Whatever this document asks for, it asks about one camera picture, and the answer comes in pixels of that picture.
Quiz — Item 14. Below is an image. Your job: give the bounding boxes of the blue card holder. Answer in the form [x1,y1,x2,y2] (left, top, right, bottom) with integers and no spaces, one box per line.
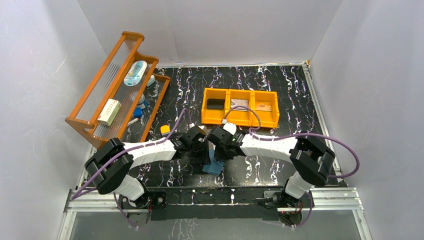
[202,149,225,176]

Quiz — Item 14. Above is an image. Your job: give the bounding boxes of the yellow three-compartment bin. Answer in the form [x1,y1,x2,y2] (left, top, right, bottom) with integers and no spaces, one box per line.
[201,88,280,128]

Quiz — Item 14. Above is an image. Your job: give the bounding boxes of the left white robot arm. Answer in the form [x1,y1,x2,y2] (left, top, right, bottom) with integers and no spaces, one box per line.
[84,124,207,208]

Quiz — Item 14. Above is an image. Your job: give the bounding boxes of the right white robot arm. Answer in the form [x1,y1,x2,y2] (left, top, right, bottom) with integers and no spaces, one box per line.
[206,123,336,208]

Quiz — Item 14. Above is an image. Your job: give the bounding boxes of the silver cards in bin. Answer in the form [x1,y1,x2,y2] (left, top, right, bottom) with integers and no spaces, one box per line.
[230,98,249,108]

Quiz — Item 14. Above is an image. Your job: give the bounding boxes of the yellow grey eraser block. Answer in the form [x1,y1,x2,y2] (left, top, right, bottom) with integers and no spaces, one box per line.
[160,125,171,137]

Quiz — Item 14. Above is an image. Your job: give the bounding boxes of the white pen on shelf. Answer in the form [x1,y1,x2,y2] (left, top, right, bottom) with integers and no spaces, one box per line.
[127,117,139,126]

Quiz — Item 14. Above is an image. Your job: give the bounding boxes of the small grey blue item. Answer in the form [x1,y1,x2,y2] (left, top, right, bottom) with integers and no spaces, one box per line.
[146,75,156,87]

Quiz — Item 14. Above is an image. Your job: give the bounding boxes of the orange wooden shelf rack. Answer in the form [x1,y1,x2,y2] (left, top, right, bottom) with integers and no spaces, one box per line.
[65,31,171,149]

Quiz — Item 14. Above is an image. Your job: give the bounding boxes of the white red small box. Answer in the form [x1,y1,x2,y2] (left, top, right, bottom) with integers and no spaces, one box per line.
[97,98,122,127]

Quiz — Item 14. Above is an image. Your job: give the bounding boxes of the light blue oval case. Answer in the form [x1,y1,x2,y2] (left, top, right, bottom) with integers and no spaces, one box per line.
[123,60,148,87]

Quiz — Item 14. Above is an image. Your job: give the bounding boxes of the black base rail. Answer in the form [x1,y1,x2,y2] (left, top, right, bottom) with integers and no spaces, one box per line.
[118,186,311,224]

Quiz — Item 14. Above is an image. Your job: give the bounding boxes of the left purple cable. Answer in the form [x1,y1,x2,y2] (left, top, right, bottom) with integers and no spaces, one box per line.
[70,107,196,229]

